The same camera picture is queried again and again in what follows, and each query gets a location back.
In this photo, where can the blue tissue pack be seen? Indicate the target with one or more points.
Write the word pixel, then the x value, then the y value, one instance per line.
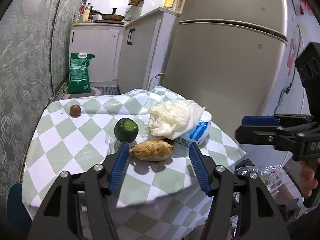
pixel 198 133

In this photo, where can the black tracking camera box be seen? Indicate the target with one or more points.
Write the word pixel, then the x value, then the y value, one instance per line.
pixel 307 65

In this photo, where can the clear plastic bags pile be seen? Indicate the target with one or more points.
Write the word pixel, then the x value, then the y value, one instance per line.
pixel 268 174

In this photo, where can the green round vegetable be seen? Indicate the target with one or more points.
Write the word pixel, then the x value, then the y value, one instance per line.
pixel 126 130

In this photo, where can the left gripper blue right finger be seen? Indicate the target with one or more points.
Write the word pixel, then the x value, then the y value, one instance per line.
pixel 202 166

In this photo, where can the white kitchen cabinet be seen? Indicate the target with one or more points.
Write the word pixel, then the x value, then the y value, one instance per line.
pixel 129 56

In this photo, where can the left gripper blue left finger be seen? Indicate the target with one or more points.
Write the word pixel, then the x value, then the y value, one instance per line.
pixel 119 163

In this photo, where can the brown baked bun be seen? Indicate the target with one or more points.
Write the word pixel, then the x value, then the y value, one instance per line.
pixel 152 150

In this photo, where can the oil bottles on counter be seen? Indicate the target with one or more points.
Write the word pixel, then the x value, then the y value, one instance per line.
pixel 82 15

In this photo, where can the green rice bag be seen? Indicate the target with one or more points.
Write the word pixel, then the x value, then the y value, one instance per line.
pixel 78 73

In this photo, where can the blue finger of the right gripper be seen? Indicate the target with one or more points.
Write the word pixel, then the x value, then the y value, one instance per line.
pixel 260 121
pixel 256 135

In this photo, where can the white plastic bag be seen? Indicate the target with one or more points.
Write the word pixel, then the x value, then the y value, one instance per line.
pixel 172 118

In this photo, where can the oval grey floor mat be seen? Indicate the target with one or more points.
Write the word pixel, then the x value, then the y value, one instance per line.
pixel 95 92

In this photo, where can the frying pan on stove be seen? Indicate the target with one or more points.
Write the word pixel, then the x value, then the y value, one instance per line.
pixel 109 17

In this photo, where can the round brown fruit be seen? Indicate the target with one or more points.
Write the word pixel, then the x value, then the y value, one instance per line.
pixel 75 111

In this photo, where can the person's right hand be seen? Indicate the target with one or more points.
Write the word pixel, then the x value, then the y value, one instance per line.
pixel 308 182

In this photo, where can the beige two-door refrigerator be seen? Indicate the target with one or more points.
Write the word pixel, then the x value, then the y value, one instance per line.
pixel 227 55

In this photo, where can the frosted patterned sliding door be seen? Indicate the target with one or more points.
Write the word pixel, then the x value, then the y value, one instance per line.
pixel 34 44

